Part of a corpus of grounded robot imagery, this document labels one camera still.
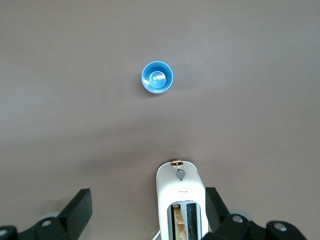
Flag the brown table cover mat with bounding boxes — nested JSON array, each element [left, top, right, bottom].
[[0, 0, 320, 240]]

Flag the white toaster power cable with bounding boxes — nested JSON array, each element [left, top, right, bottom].
[[149, 228, 162, 240]]

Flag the white two-slot toaster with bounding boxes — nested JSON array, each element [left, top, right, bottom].
[[155, 159, 210, 240]]

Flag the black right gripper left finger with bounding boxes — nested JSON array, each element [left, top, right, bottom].
[[57, 188, 93, 240]]

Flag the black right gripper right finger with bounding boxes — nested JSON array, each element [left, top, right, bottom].
[[204, 186, 231, 234]]

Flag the blue plastic cup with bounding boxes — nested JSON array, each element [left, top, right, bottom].
[[140, 60, 174, 95]]

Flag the brown toast slice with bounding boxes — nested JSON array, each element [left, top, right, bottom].
[[171, 204, 187, 240]]

